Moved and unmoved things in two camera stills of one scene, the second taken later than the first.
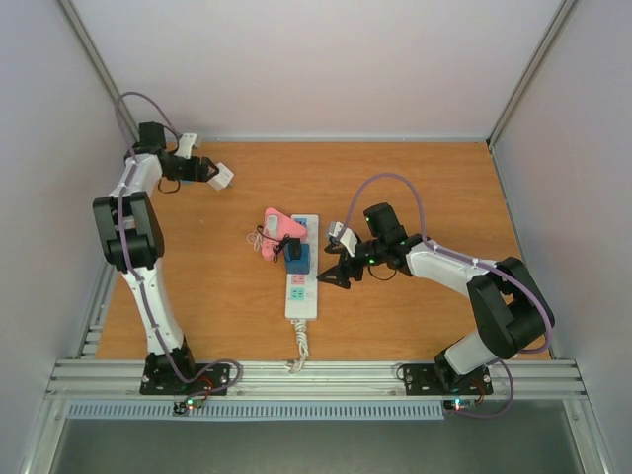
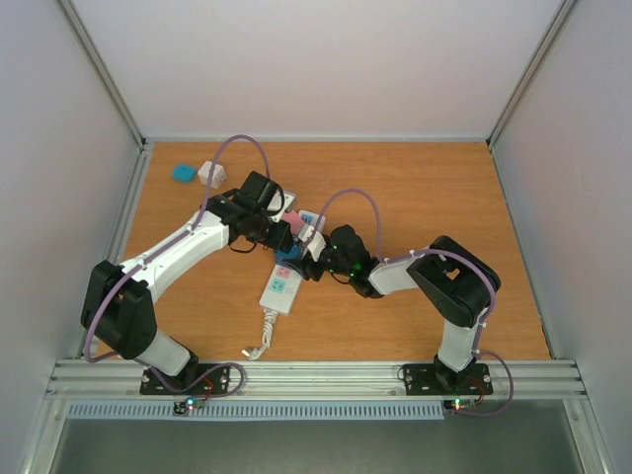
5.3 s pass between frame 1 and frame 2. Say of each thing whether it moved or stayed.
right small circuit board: stayed
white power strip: moved
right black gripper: moved
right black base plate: stayed
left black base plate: stayed
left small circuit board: stayed
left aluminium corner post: stayed
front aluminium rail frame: stayed
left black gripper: moved
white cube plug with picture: moved
